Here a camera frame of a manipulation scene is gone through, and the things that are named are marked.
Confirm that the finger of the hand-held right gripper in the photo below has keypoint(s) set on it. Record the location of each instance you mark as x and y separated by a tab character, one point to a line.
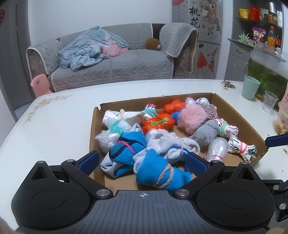
276	140

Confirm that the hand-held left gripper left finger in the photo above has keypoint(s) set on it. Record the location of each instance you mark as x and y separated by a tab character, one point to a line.
88	161

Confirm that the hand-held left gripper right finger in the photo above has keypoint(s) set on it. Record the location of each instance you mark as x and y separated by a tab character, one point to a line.
196	163

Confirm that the bubble wrap bundle pink band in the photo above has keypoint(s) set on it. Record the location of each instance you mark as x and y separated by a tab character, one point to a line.
217	148

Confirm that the light grey sock bundle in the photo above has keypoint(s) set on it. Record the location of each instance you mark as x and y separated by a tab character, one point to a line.
168	141

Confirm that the green print bundle pink band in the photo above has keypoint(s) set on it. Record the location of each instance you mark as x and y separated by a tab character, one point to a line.
240	147

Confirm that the blue sock bundle pink band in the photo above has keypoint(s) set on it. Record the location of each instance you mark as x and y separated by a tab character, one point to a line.
126	146

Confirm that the pink fluffy ball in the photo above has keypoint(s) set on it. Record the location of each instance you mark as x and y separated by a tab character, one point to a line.
193	119

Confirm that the purple print bundle green band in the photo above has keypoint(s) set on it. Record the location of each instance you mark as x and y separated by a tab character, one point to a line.
226	128

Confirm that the brown cardboard box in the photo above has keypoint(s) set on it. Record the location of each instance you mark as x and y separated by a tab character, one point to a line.
234	117

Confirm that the white bundle teal tie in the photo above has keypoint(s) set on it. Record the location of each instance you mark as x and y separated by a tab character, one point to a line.
119	119

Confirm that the pink knitted cloth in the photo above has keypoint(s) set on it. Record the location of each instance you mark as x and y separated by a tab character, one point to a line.
211	112

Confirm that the orange plastic bundle green tie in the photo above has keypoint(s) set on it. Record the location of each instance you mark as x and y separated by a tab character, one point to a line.
157	122

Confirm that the bubble wrap bundle purple band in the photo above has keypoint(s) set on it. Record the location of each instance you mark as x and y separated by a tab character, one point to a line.
201	102

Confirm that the scattered seed shells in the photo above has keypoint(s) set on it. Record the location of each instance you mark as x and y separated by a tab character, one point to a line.
285	150

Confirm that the clear food container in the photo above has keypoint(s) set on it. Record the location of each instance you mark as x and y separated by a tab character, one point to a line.
282	121

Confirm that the clear plastic cup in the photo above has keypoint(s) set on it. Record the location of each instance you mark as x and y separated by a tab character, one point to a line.
269	102

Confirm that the green cup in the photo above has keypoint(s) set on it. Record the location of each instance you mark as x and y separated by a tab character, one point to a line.
249	88

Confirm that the glass fish tank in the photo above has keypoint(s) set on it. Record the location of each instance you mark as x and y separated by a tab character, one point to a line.
270	67

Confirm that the pile of seed shells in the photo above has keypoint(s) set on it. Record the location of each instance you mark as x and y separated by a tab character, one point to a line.
227	85

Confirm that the pink plastic chair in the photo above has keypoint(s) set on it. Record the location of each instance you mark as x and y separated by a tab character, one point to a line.
40	85

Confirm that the grey shelf cabinet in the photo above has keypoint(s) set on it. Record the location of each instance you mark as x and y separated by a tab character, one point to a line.
236	58

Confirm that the grey sofa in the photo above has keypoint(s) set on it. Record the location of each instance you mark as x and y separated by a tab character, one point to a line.
117	67

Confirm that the orange drink bottle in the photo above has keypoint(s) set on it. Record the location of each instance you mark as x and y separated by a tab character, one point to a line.
271	37

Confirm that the purple snack bag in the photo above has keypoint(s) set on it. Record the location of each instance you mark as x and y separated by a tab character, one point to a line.
258	34

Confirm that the small green plant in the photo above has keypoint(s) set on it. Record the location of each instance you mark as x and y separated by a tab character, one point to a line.
244	37

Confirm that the light blue blanket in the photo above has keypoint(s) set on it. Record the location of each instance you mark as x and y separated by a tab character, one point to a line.
87	49

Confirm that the grey knitted sofa throw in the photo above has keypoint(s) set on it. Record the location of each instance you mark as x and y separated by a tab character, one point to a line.
175	38

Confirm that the brown plush toy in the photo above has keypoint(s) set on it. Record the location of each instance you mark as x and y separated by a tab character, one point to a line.
153	43

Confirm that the red tin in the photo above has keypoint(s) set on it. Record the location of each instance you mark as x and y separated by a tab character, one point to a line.
254	13

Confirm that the flower decorated fridge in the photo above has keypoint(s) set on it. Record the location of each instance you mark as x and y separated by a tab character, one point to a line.
198	33

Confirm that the grey door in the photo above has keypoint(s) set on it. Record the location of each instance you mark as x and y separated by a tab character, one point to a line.
11	56

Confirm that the yellow tub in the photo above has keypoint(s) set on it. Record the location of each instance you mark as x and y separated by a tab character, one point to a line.
243	13

